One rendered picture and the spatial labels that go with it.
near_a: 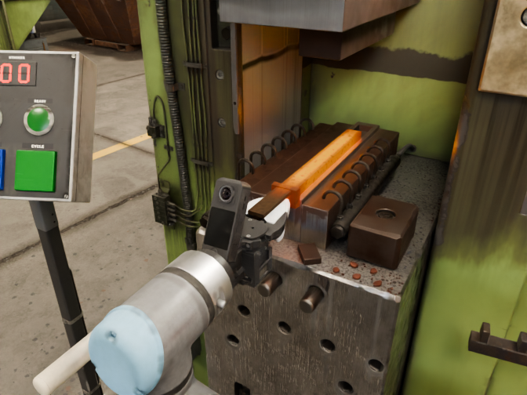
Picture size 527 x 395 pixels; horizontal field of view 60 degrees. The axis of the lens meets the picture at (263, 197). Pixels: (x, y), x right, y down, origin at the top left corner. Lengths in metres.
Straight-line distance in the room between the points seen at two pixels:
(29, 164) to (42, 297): 1.42
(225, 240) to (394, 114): 0.68
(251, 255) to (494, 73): 0.43
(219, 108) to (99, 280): 1.48
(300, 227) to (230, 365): 0.37
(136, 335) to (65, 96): 0.55
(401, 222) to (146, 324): 0.44
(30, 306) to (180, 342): 1.78
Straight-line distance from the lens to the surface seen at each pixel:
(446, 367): 1.07
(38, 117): 0.96
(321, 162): 0.87
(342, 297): 0.76
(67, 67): 0.96
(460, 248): 0.89
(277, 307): 0.84
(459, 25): 1.11
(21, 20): 5.85
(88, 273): 2.37
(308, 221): 0.79
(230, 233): 0.62
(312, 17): 0.68
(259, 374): 1.00
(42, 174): 0.94
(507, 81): 0.75
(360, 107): 1.20
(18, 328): 2.20
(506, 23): 0.74
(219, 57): 0.95
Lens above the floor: 1.37
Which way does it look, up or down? 29 degrees down
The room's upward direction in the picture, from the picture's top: straight up
